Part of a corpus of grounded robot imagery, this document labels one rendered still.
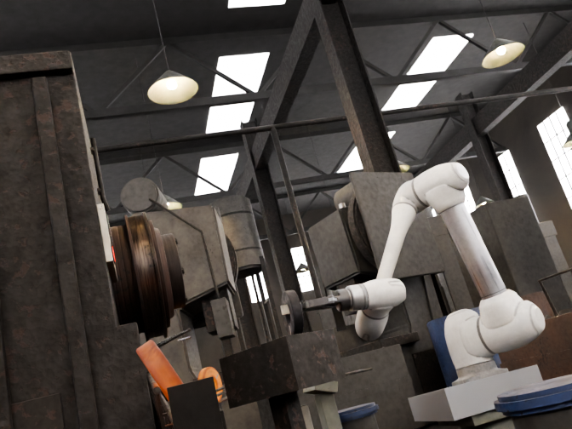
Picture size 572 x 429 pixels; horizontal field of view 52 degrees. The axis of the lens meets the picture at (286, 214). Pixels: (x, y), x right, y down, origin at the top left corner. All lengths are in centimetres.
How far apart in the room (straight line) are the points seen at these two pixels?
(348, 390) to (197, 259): 164
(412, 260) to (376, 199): 67
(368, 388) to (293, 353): 300
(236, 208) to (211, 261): 646
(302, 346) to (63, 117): 100
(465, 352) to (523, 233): 454
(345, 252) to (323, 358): 413
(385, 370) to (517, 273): 251
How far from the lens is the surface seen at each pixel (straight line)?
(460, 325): 244
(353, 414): 319
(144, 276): 199
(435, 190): 235
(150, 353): 100
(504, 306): 233
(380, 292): 203
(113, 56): 1231
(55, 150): 185
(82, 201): 180
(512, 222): 685
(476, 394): 229
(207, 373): 263
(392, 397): 462
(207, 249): 484
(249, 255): 1108
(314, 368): 157
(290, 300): 191
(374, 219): 555
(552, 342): 400
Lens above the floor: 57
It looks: 17 degrees up
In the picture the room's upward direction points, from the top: 15 degrees counter-clockwise
